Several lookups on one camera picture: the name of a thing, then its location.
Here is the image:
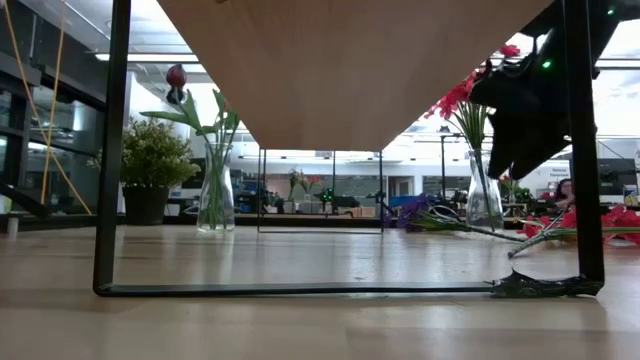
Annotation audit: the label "black tape piece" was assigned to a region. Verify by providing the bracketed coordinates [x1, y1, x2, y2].
[489, 268, 605, 300]

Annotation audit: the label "black metal rig frame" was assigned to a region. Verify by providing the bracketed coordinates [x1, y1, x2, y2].
[0, 182, 640, 242]

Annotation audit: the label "distant artificial flowers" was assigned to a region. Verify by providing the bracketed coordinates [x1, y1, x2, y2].
[287, 167, 324, 202]

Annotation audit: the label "person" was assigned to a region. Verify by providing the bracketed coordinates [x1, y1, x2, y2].
[551, 177, 577, 211]

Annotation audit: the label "red artificial flower bunch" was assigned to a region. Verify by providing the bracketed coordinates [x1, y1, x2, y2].
[507, 203, 640, 260]
[423, 43, 522, 231]

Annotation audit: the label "blue storage bins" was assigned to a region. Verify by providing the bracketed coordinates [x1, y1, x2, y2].
[388, 194, 432, 208]

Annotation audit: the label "yellow cable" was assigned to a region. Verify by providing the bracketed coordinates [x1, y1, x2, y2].
[1, 0, 94, 216]
[39, 0, 67, 205]

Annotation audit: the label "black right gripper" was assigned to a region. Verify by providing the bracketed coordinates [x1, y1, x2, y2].
[487, 49, 571, 181]

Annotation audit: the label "potted green plant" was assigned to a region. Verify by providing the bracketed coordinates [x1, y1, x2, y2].
[87, 116, 202, 227]

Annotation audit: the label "dark purple artificial tulip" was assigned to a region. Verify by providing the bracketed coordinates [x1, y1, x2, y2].
[138, 63, 224, 229]

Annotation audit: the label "clear glass vase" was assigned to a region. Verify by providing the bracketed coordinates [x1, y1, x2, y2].
[196, 141, 236, 233]
[464, 148, 505, 234]

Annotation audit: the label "black ceiling cable reel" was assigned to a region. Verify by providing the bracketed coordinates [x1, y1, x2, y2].
[166, 85, 188, 106]

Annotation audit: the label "purple artificial flower bunch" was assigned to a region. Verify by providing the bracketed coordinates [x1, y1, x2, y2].
[383, 193, 524, 245]

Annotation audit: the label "wooden shelf black legs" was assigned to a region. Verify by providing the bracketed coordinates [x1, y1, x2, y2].
[92, 0, 606, 300]

